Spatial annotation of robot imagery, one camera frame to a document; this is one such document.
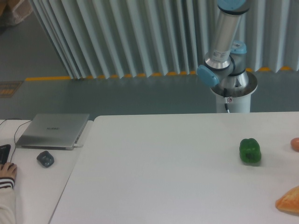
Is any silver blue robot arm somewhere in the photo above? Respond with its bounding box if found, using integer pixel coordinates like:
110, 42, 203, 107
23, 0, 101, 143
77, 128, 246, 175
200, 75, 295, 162
197, 0, 251, 87

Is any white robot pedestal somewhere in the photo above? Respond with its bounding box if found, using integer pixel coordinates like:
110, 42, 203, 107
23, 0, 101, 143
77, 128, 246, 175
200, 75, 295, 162
211, 71, 257, 113

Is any orange bread loaf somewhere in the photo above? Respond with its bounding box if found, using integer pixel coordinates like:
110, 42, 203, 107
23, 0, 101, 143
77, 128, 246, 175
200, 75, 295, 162
275, 186, 299, 214

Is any green bell pepper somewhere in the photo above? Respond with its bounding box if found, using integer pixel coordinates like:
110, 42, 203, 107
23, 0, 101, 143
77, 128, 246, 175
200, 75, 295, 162
239, 138, 262, 163

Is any black keyboard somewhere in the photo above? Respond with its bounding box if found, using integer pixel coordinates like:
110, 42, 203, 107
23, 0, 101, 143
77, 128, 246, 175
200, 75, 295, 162
0, 144, 11, 165

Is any orange round fruit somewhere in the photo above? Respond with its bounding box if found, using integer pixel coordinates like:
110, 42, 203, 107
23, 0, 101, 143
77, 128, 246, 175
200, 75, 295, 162
291, 137, 299, 152

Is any silver closed laptop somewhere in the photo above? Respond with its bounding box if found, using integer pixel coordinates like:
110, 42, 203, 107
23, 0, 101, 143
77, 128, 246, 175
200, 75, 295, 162
16, 113, 89, 150

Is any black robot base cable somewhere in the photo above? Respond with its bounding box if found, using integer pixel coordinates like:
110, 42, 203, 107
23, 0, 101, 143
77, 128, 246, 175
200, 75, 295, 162
223, 87, 231, 113

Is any white sleeved forearm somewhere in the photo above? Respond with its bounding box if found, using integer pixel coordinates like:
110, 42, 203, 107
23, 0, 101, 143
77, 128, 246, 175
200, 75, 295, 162
0, 177, 16, 224

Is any cardboard box in wrap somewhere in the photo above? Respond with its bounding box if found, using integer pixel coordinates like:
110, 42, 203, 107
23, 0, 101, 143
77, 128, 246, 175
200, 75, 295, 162
0, 0, 33, 27

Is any white laptop plug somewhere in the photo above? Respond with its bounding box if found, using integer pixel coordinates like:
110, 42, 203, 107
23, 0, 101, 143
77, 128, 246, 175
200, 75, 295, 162
73, 144, 83, 148

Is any person's hand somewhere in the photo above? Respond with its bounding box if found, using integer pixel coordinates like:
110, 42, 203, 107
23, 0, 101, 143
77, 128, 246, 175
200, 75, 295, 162
0, 162, 17, 180

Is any dark grey small device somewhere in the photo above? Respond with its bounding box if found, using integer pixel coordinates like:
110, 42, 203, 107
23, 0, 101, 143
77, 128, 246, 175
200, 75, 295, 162
36, 151, 55, 168

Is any corrugated white partition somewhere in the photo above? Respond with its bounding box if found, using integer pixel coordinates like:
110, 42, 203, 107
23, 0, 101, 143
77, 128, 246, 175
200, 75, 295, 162
30, 0, 299, 79

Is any black mouse cable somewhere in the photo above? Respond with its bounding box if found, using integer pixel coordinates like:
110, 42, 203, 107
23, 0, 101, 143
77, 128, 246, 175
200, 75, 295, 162
0, 118, 32, 163

